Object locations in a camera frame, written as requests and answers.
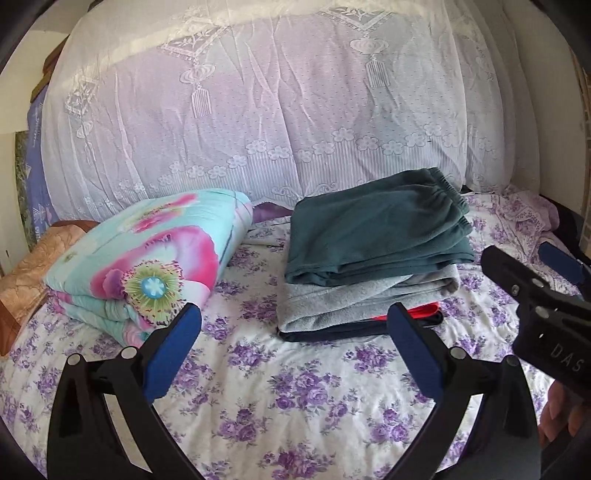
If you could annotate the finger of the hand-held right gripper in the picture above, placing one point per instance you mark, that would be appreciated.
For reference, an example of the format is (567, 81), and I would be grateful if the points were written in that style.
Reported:
(561, 263)
(508, 272)

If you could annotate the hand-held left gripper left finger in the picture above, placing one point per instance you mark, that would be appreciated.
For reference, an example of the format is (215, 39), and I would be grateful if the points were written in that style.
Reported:
(173, 350)

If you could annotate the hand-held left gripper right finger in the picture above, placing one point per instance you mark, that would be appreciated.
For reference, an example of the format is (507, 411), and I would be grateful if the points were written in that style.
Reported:
(413, 350)

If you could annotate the teal fleece pants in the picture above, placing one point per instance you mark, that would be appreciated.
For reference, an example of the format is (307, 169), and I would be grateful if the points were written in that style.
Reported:
(369, 230)

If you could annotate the person's right hand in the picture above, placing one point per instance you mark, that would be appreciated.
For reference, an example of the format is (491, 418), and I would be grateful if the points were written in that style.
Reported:
(556, 410)

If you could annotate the folded red garment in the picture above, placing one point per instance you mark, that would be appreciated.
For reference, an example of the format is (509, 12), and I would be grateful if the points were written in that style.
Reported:
(427, 311)

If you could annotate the purple floral pillow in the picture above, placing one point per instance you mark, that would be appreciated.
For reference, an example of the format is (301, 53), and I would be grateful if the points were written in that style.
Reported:
(526, 212)

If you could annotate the folded dark red-black garment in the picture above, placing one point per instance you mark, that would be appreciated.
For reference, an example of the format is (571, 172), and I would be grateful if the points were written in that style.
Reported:
(332, 337)

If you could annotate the folded grey garment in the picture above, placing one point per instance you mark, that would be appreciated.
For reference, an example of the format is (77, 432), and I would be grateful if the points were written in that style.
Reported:
(346, 300)

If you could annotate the folded pink floral blanket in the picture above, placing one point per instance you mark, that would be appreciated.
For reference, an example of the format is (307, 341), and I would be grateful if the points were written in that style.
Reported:
(152, 258)

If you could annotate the purple floral bedspread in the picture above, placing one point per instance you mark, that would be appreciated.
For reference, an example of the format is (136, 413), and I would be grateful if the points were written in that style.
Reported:
(300, 392)

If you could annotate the brown satin pillow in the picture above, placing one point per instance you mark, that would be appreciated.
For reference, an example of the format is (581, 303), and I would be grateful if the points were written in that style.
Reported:
(37, 267)

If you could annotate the blue printed cloth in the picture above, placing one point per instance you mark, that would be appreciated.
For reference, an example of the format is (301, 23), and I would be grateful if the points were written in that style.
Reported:
(37, 184)

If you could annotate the marble pattern board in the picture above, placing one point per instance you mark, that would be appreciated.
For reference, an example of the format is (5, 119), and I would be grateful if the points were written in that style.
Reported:
(23, 194)

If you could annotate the white lace cover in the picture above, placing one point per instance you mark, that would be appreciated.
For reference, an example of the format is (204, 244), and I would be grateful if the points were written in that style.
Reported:
(277, 92)

